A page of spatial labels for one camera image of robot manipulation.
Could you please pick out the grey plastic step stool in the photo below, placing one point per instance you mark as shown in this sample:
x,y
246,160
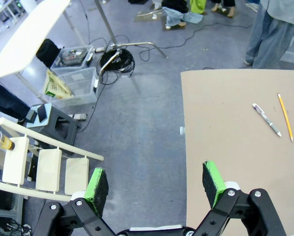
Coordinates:
x,y
55,123

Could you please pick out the green and cream paper bag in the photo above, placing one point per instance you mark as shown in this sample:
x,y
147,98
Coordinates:
x,y
56,86

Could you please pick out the metal light stand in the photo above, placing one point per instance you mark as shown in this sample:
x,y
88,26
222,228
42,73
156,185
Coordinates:
x,y
127,41

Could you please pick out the clear plastic storage bin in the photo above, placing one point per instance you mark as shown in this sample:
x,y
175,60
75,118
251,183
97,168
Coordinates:
x,y
80,86

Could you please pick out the clear bin with electronics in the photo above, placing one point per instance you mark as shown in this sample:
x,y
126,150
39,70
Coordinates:
x,y
71,57

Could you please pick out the mannequin in blue jeans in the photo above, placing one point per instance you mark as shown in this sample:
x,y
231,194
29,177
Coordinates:
x,y
178,14

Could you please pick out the grey small box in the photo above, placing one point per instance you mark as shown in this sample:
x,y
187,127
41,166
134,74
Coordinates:
x,y
31,115

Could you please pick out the white folding table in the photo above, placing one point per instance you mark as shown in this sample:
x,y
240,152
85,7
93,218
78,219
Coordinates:
x,y
26,37

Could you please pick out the black backpack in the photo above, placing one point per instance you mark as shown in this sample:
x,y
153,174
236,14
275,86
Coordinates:
x,y
48,52

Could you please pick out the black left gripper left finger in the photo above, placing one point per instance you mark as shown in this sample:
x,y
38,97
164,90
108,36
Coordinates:
x,y
93,196

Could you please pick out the black smartphone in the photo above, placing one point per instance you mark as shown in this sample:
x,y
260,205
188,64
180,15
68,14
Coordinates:
x,y
41,113

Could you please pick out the lime green garment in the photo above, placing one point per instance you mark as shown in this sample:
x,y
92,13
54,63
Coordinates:
x,y
197,6

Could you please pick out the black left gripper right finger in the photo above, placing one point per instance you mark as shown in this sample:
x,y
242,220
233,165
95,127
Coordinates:
x,y
225,204

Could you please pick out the silver ballpoint pen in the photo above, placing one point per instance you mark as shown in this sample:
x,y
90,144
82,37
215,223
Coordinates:
x,y
266,119

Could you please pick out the person in blue jeans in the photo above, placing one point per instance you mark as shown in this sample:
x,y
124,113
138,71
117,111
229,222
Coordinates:
x,y
270,32

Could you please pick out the plastic cup with drink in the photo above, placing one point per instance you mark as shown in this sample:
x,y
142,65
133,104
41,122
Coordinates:
x,y
1,140

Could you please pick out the white power strip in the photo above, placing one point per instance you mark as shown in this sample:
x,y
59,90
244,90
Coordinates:
x,y
80,116

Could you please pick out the yellow pencil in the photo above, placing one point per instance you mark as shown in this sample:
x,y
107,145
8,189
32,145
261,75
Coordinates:
x,y
285,116

